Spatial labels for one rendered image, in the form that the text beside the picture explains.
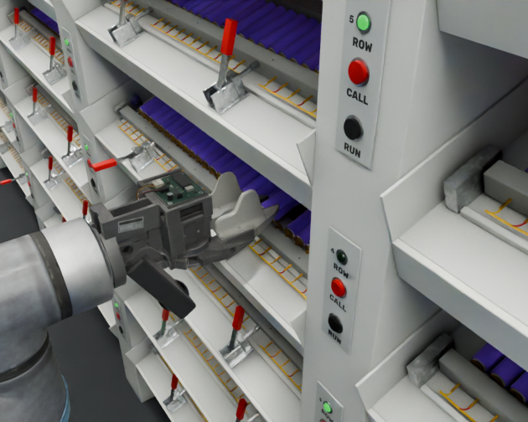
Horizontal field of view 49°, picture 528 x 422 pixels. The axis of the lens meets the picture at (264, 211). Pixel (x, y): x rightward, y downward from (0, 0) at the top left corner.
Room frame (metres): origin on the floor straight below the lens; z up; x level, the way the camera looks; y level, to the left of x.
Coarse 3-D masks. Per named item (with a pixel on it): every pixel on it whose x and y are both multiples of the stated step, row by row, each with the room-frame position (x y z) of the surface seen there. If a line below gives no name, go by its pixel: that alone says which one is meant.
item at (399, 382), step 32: (448, 320) 0.40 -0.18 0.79; (416, 352) 0.38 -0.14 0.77; (448, 352) 0.37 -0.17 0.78; (480, 352) 0.37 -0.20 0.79; (384, 384) 0.36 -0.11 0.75; (416, 384) 0.36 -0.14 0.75; (448, 384) 0.36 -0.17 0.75; (480, 384) 0.34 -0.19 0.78; (512, 384) 0.34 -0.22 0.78; (384, 416) 0.34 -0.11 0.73; (416, 416) 0.34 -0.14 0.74; (448, 416) 0.33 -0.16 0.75; (480, 416) 0.33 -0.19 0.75; (512, 416) 0.31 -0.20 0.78
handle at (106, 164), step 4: (136, 152) 0.80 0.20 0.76; (128, 156) 0.80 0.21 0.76; (132, 156) 0.80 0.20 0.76; (136, 156) 0.80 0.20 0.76; (108, 160) 0.78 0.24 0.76; (112, 160) 0.78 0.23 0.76; (116, 160) 0.79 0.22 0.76; (120, 160) 0.79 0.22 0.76; (124, 160) 0.79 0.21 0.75; (92, 164) 0.77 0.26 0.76; (96, 164) 0.77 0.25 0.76; (100, 164) 0.77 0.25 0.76; (104, 164) 0.77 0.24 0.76; (108, 164) 0.78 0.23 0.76; (112, 164) 0.78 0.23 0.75; (116, 164) 0.78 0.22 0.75; (92, 168) 0.77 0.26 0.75; (96, 168) 0.77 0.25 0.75; (100, 168) 0.77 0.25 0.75; (104, 168) 0.77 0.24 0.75
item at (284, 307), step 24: (120, 96) 0.96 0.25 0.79; (144, 96) 0.99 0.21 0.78; (96, 120) 0.93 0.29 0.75; (120, 120) 0.94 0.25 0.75; (120, 144) 0.88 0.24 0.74; (144, 168) 0.80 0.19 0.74; (168, 168) 0.78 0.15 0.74; (216, 264) 0.60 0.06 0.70; (240, 264) 0.56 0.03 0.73; (264, 264) 0.55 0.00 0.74; (240, 288) 0.55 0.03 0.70; (264, 288) 0.52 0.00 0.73; (288, 288) 0.51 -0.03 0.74; (264, 312) 0.51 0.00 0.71; (288, 312) 0.48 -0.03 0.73; (288, 336) 0.46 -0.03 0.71
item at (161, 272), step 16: (144, 256) 0.49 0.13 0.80; (128, 272) 0.46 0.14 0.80; (144, 272) 0.47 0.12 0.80; (160, 272) 0.49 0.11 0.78; (144, 288) 0.47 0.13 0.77; (160, 288) 0.48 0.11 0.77; (176, 288) 0.49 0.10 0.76; (160, 304) 0.50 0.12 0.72; (176, 304) 0.49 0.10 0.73; (192, 304) 0.50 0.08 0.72
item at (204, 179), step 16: (128, 112) 0.92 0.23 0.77; (128, 128) 0.90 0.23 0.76; (144, 128) 0.86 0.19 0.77; (160, 144) 0.81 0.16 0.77; (176, 160) 0.76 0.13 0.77; (192, 160) 0.75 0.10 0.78; (192, 176) 0.72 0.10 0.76; (208, 176) 0.71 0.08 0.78; (208, 192) 0.69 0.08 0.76; (272, 240) 0.56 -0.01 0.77; (288, 240) 0.55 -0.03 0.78; (288, 256) 0.53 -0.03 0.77; (304, 256) 0.52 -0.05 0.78; (304, 272) 0.50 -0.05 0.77
